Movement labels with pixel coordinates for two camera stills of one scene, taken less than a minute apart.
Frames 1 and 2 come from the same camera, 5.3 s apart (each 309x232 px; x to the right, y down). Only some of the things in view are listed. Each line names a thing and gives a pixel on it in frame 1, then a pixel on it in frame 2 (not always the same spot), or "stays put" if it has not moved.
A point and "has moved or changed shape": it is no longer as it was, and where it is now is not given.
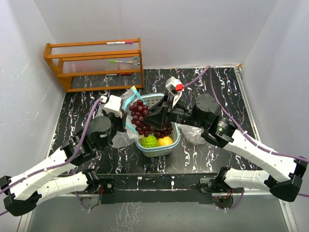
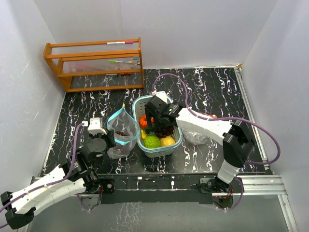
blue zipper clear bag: x=128 y=137 has moved or changed shape
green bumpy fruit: x=150 y=141 stays put
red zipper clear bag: x=193 y=135 stays put
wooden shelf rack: x=123 y=56 stays put
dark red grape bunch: x=139 y=109 -> x=120 y=133
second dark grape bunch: x=161 y=133 stays put
